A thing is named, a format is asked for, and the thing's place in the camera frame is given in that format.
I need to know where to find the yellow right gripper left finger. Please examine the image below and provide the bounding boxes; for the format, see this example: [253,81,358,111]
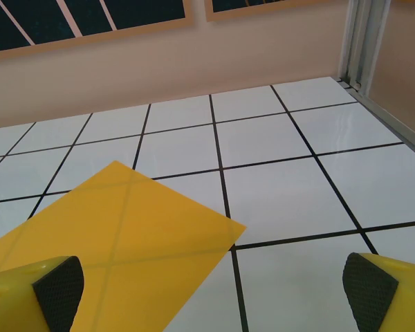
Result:
[0,255,85,332]

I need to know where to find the aluminium side rail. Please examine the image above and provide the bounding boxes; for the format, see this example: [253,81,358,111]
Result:
[335,77,415,174]

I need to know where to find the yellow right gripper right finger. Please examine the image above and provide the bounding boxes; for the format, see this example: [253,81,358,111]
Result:
[342,252,415,332]

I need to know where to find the yellow cloth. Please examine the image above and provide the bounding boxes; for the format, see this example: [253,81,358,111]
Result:
[0,160,247,332]

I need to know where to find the aluminium corner post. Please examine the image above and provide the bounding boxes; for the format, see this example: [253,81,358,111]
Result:
[338,0,390,93]

